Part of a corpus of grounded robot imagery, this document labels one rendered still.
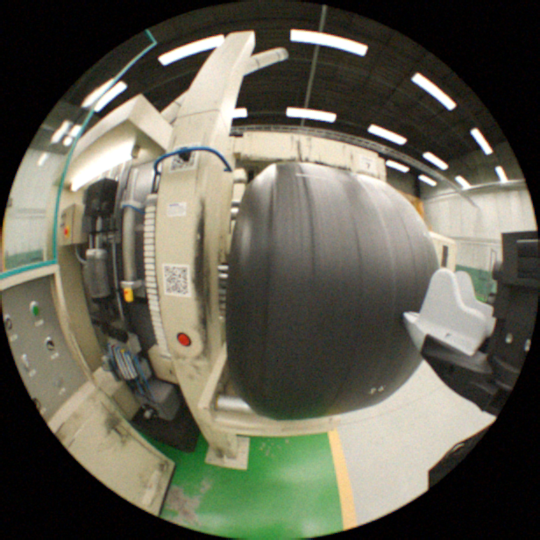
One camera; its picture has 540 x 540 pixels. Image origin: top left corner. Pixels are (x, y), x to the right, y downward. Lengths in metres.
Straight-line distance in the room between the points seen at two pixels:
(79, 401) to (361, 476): 1.47
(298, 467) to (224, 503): 0.54
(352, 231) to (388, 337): 0.11
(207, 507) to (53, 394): 1.00
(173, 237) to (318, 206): 0.31
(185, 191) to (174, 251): 0.13
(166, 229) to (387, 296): 0.40
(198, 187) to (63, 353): 0.60
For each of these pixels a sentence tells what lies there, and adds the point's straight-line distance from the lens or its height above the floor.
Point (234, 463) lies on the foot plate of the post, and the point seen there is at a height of 0.01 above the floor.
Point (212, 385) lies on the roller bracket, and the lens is 0.47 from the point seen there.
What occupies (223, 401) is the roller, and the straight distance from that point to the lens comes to 0.47.
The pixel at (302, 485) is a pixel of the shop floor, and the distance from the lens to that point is 1.34.
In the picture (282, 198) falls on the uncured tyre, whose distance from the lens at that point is 0.16.
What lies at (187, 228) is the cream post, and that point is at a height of 1.34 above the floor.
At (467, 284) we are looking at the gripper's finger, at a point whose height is 1.29.
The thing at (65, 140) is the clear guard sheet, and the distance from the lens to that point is 0.61.
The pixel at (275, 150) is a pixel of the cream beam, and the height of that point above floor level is 1.69.
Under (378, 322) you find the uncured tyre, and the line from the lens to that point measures 0.16.
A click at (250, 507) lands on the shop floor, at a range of 1.31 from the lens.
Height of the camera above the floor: 1.31
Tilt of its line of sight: 9 degrees down
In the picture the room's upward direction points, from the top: 3 degrees clockwise
